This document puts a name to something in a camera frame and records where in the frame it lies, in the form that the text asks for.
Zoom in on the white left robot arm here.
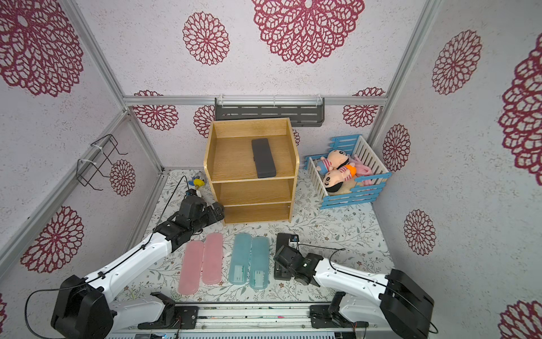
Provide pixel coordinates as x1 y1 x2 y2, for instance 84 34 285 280
51 194 224 338

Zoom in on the yellow blue toy figure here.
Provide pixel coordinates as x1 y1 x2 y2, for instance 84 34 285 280
189 175 206 190

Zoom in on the teal pencil case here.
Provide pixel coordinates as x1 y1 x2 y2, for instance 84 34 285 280
228 233 252 285
249 236 270 290

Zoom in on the pink pencil case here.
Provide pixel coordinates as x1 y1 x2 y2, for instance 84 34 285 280
201 233 223 285
178 241 205 295

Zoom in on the blue white toy crib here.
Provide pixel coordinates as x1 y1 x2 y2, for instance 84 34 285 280
304 134 392 209

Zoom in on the plush doll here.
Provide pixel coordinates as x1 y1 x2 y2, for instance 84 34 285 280
323 164 356 193
316 150 349 176

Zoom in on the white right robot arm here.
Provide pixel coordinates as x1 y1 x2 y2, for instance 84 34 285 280
274 245 438 338

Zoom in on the black wire wall rack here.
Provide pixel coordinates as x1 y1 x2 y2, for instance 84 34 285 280
75 134 127 192

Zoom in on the grey wall-mounted rack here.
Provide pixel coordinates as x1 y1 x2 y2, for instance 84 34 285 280
215 97 325 127

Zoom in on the plush doll lower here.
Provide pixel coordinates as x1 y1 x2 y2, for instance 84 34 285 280
323 164 356 193

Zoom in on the plush doll upper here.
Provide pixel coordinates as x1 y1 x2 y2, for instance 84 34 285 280
316 150 349 176

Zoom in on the wooden three-tier shelf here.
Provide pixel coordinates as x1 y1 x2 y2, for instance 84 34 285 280
204 118 300 224

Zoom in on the black pencil case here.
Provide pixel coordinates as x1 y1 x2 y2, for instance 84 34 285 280
251 138 277 179
274 232 299 281

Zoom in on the pink plush toy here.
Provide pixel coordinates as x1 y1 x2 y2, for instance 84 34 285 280
350 155 373 178

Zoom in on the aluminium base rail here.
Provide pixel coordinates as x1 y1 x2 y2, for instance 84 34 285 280
105 301 433 339

